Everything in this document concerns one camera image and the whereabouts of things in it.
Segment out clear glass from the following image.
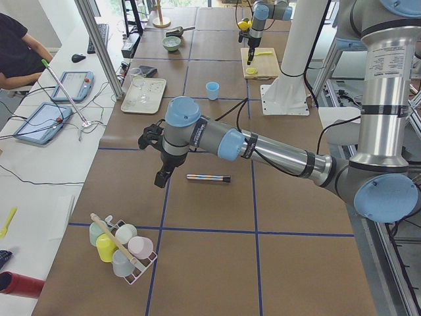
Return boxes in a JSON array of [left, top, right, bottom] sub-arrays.
[[129, 68, 147, 103]]

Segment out teach pendant tablet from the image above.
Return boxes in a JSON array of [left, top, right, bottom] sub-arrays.
[[60, 71, 94, 103], [14, 102, 72, 145]]

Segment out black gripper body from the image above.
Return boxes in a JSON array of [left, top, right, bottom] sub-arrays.
[[159, 151, 187, 174], [248, 36, 260, 50]]

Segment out yellow cup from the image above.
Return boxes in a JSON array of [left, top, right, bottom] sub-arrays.
[[95, 233, 118, 263]]

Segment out wooden cutting board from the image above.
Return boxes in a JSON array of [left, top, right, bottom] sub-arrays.
[[241, 47, 280, 79]]

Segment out blue cup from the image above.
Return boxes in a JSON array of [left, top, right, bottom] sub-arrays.
[[205, 82, 220, 101]]

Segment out microphone stick stand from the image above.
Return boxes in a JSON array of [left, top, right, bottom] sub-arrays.
[[41, 59, 92, 128]]

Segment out red cylinder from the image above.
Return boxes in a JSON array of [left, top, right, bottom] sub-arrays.
[[1, 271, 45, 298]]

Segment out white cup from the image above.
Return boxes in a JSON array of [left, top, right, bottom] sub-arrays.
[[115, 224, 137, 245]]

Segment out mint green cup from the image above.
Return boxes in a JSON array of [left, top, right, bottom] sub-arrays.
[[89, 222, 104, 247]]

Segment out whole yellow lemons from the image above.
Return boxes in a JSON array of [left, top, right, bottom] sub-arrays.
[[237, 18, 252, 32]]

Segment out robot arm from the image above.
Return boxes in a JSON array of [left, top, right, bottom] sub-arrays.
[[246, 1, 293, 65], [153, 1, 420, 223]]

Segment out steel stirring rod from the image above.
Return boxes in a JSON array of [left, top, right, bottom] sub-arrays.
[[186, 174, 231, 183]]

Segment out yellow plastic knife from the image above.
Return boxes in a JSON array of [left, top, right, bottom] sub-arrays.
[[254, 51, 273, 56]]

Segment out far teach pendant tablet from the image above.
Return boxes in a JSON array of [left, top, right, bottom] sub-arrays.
[[60, 71, 94, 103]]

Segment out metal ice scoop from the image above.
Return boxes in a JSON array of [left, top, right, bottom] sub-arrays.
[[165, 26, 195, 38]]

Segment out cream bear tray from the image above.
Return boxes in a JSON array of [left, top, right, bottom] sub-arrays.
[[121, 78, 166, 115]]

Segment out computer mouse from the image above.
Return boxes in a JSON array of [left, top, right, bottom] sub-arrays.
[[71, 53, 86, 63]]

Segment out seated person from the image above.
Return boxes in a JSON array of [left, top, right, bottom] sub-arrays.
[[1, 13, 53, 90]]

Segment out pale grey cup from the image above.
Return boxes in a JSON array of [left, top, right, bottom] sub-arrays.
[[112, 250, 134, 277]]

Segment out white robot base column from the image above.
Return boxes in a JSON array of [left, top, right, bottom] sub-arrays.
[[260, 0, 330, 116]]

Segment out wooden rack handle rod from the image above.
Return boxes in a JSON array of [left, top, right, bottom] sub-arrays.
[[90, 213, 137, 265]]

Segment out green bowl of ice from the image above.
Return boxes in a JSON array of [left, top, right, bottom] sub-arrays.
[[162, 36, 182, 52]]

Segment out dark grey cloth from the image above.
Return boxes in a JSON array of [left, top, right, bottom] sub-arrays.
[[138, 65, 157, 78]]

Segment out near teach pendant tablet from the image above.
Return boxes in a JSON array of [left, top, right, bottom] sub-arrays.
[[14, 102, 72, 145]]

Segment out white wire cup rack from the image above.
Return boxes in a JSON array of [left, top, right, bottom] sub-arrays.
[[105, 215, 157, 284]]

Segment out wooden stand with base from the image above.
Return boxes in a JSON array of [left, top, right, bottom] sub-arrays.
[[152, 0, 171, 28]]

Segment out lemon slice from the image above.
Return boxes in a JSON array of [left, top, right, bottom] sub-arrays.
[[246, 67, 258, 74]]

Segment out pink cup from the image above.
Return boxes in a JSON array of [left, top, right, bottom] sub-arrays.
[[128, 236, 153, 259]]

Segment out black keyboard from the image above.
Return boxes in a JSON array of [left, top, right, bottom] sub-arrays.
[[86, 23, 110, 55]]

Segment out aluminium frame post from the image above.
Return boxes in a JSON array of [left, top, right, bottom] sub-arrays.
[[74, 0, 124, 100]]

